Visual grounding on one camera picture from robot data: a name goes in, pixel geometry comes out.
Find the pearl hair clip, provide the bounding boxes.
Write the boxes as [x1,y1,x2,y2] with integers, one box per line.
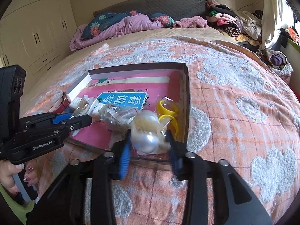
[130,110,171,155]

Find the clear bag with jewelry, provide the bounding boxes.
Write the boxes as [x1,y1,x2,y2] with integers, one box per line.
[99,103,140,133]

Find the yellow rings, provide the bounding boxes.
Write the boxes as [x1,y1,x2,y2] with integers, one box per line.
[156,95,180,138]

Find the green sleeve forearm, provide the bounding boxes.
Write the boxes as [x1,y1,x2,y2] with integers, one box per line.
[1,185,35,224]

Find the left hand with painted nails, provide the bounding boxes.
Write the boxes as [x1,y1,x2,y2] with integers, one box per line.
[1,159,40,197]

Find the shallow grey cardboard box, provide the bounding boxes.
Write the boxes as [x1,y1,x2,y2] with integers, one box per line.
[61,62,191,162]

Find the pink children's book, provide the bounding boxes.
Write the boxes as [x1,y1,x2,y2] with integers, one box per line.
[69,71,180,150]

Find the orange patterned quilt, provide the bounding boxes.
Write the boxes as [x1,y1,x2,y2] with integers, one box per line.
[21,36,300,225]

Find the cream wardrobe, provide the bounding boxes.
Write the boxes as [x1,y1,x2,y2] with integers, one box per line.
[1,0,76,82]

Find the dark floral pillow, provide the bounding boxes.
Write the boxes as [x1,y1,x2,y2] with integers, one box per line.
[81,10,138,39]

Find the pink blanket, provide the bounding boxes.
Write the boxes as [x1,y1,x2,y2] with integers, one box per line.
[69,13,164,51]

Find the pink fuzzy garment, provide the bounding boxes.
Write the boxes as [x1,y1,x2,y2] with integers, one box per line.
[172,16,209,29]

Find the bag of clothes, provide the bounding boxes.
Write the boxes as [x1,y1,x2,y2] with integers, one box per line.
[256,49,293,76]

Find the pile of clothes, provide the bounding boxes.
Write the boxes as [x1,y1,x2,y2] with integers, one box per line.
[205,0,263,46]

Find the dark grey headboard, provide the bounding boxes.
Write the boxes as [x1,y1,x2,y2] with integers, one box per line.
[93,0,209,21]

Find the clothes on window sill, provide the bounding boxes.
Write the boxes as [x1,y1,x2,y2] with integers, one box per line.
[280,26,299,48]

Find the cream curtain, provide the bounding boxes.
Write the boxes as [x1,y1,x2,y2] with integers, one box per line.
[259,0,294,50]

